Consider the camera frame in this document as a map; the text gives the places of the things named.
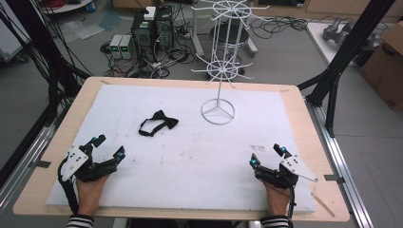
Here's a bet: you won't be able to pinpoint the black frame with cables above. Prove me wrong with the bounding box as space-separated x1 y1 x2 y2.
0 0 91 127

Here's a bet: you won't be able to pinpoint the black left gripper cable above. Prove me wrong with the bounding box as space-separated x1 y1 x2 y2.
56 157 80 215

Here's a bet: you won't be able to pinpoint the grey power supply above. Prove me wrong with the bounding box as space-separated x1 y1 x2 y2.
120 33 136 61
108 33 124 60

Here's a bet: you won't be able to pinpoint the black bow tie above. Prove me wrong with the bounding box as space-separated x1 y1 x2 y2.
138 109 180 138

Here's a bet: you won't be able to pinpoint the person's left hand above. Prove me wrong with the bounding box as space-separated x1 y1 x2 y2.
75 173 110 217

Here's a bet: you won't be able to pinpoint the brown cardboard box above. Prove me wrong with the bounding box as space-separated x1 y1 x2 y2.
358 21 403 111

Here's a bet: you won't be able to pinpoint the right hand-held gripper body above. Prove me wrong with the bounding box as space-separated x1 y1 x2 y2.
255 154 319 190

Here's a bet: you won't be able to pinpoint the white box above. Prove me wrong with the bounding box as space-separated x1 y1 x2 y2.
144 6 157 22

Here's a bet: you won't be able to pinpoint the white foam mat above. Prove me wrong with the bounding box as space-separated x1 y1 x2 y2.
46 83 317 214

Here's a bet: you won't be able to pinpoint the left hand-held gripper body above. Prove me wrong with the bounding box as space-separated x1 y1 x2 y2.
57 143 120 183

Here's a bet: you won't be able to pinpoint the thin wooden stick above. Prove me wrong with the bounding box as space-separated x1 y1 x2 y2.
310 192 336 219

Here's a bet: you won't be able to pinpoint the black floor cable bundle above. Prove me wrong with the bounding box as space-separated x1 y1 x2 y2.
251 15 309 41

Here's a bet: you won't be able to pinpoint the black metal frame stand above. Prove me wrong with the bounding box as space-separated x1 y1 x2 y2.
297 0 397 138

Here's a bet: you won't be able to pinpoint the white table leg frame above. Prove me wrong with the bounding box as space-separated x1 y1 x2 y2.
189 5 259 59

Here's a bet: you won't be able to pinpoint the aluminium rail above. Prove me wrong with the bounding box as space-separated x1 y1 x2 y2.
304 96 375 228
0 107 69 212

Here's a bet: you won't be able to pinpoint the person's right hand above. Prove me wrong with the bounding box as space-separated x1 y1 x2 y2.
261 181 292 218

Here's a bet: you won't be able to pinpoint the black computer tower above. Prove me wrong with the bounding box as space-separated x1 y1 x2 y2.
154 5 175 50
130 9 157 63

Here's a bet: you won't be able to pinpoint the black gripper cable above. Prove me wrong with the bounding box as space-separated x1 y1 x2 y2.
278 184 297 228
56 157 80 215

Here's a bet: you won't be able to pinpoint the tangled floor cables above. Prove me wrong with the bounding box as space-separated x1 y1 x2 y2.
100 6 199 79

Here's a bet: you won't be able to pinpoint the black round stool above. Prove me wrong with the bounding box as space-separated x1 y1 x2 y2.
205 23 252 81

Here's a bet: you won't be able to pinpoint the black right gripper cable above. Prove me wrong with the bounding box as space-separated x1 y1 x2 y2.
278 184 297 228

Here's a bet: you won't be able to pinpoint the white wire display rack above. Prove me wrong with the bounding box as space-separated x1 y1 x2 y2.
190 0 271 126

